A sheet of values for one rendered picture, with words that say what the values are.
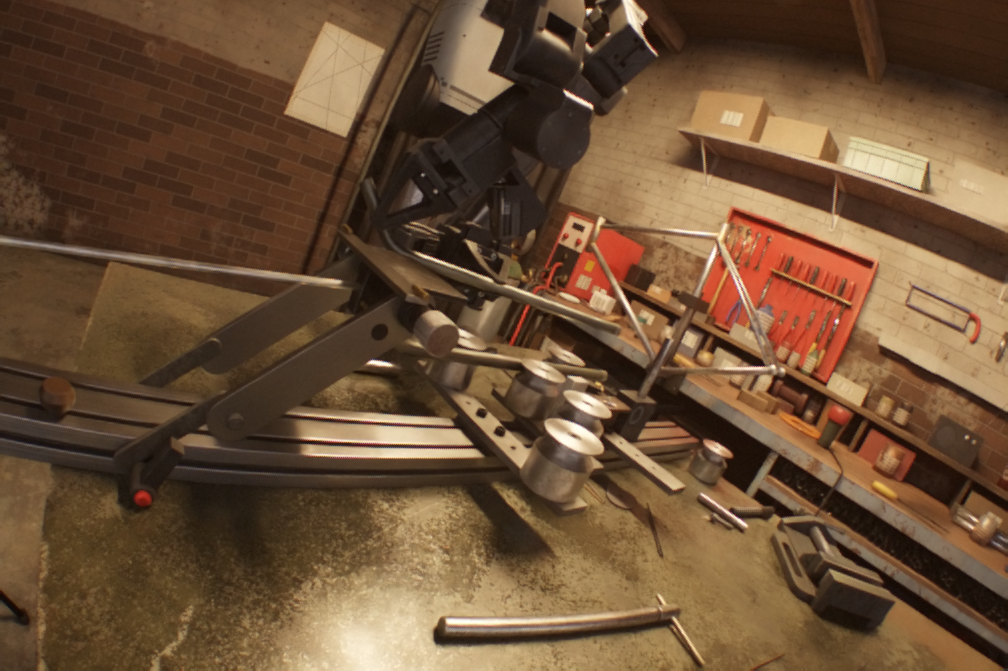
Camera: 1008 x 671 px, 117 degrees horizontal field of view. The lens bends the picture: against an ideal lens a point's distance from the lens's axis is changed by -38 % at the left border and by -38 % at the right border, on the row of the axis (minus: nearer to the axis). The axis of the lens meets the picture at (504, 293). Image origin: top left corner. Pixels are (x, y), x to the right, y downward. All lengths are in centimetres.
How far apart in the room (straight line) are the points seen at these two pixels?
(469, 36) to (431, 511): 88
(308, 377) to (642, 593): 30
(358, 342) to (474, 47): 83
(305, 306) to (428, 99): 71
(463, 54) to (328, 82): 208
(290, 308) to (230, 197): 268
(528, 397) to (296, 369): 27
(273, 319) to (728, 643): 42
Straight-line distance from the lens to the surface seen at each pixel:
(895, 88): 295
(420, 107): 101
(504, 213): 51
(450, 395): 47
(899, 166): 241
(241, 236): 308
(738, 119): 273
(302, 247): 317
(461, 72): 102
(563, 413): 46
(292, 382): 29
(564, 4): 53
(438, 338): 26
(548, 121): 43
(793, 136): 257
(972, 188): 242
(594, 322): 60
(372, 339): 29
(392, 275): 29
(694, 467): 72
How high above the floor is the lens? 110
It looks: 9 degrees down
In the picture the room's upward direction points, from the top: 24 degrees clockwise
